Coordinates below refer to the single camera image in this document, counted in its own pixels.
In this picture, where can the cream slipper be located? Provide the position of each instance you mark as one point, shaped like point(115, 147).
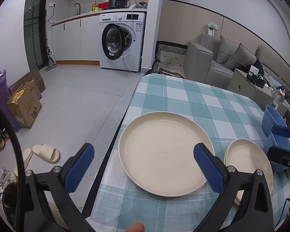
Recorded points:
point(27, 155)
point(47, 153)

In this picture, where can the blue bowl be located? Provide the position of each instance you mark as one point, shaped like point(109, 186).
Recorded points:
point(271, 117)

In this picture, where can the grey sofa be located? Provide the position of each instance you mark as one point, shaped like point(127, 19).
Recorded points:
point(205, 59)

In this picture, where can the grey cushion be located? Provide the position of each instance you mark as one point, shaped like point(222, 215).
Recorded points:
point(241, 58)

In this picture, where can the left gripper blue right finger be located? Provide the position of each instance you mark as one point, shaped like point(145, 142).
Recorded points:
point(254, 212)

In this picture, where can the teal plaid tablecloth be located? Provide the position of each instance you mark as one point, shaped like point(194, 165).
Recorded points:
point(224, 116)

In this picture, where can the black box on cabinet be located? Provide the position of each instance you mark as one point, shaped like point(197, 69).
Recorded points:
point(255, 78)

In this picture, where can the grey side cabinet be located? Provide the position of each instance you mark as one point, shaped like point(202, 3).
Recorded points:
point(240, 85)

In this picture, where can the yellow oil bottle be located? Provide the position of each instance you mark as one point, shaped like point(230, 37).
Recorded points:
point(95, 7)

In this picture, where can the black rice cooker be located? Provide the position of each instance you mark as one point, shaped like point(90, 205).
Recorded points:
point(117, 4)

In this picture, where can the cardboard box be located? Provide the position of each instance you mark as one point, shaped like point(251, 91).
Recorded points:
point(25, 105)

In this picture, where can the purple bag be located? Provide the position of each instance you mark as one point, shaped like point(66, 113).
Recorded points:
point(4, 97)

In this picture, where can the left hand finger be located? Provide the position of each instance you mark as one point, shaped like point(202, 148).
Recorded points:
point(136, 227)

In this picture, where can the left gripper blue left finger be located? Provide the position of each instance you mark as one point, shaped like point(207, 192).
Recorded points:
point(60, 182)

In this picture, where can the white washing machine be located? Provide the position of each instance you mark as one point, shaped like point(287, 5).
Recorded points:
point(122, 40)

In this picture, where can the small cream plate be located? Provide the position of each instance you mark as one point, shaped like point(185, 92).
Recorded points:
point(247, 157)

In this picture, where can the white kitchen cabinet counter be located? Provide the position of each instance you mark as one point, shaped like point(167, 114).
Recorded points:
point(77, 41)

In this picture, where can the large cream plate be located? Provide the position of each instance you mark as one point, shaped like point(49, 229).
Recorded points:
point(156, 152)

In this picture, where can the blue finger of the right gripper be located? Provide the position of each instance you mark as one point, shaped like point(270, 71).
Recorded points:
point(280, 131)

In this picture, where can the black patterned floor chair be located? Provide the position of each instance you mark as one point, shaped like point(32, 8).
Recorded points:
point(169, 59)

